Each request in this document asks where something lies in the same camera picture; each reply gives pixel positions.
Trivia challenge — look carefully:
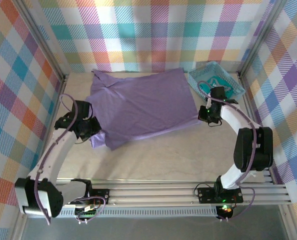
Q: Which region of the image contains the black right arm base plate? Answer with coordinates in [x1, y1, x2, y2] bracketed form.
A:
[197, 186, 244, 205]

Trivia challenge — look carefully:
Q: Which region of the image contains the purple t-shirt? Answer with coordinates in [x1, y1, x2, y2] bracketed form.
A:
[85, 66, 199, 151]

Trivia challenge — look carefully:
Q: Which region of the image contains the small black controller board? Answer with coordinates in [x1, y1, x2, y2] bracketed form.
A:
[217, 203, 236, 221]
[74, 204, 102, 225]

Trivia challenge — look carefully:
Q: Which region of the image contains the teal t-shirt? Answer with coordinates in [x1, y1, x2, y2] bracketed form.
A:
[198, 76, 236, 98]

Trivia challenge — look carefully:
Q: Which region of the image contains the aluminium table side rail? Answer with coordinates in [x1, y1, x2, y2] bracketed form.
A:
[32, 73, 70, 188]
[238, 72, 277, 184]

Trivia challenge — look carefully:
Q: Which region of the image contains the long aluminium base rail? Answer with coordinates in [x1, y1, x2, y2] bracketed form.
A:
[15, 183, 293, 207]

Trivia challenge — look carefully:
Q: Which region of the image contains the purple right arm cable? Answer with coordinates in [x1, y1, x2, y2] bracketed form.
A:
[197, 80, 259, 222]

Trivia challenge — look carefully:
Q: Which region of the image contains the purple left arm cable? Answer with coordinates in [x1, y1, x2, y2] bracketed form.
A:
[33, 93, 107, 226]

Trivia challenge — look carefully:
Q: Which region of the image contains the light blue plastic basket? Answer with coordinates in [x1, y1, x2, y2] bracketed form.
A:
[188, 61, 247, 102]

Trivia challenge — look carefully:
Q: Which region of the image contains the grey slotted cable duct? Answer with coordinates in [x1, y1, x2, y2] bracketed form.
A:
[59, 208, 219, 219]

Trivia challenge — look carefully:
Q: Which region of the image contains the aluminium frame post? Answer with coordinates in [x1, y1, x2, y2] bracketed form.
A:
[15, 0, 69, 78]
[237, 0, 288, 76]

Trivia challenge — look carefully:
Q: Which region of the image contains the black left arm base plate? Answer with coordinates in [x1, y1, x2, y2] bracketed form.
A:
[85, 188, 111, 206]

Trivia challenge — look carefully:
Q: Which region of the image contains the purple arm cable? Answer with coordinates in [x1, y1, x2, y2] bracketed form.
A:
[33, 93, 107, 226]
[197, 80, 259, 222]

